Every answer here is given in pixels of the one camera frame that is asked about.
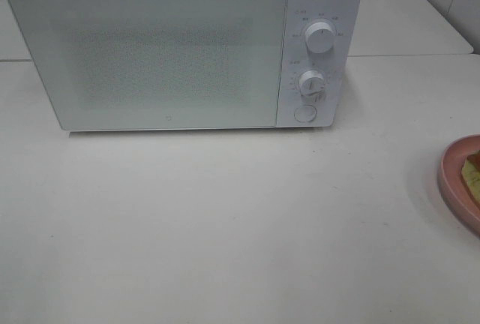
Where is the white microwave knob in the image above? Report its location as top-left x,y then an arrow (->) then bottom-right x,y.
304,19 -> 336,54
298,70 -> 326,97

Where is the pink round plate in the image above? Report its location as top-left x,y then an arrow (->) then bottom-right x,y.
437,134 -> 479,237

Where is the round white door button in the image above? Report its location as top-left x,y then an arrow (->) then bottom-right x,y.
294,105 -> 317,123

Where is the white microwave door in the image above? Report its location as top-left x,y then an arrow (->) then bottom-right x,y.
8,0 -> 286,131

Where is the white bread sandwich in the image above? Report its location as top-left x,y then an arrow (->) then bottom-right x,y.
461,151 -> 480,205

